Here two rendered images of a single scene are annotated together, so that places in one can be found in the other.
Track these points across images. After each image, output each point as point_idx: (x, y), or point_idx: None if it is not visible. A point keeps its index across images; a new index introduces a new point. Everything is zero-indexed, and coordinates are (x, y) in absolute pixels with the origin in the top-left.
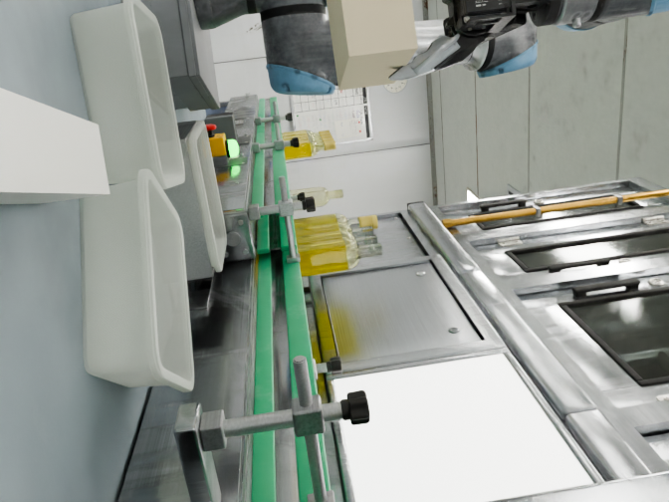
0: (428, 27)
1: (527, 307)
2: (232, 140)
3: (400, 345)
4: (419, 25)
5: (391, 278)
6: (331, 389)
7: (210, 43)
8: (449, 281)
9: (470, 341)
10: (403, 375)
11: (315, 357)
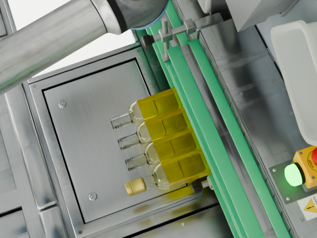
0: (13, 33)
1: (8, 173)
2: (291, 168)
3: (98, 83)
4: (21, 29)
5: (118, 186)
6: (133, 31)
7: (247, 5)
8: (65, 176)
9: (51, 92)
10: (92, 51)
11: (162, 89)
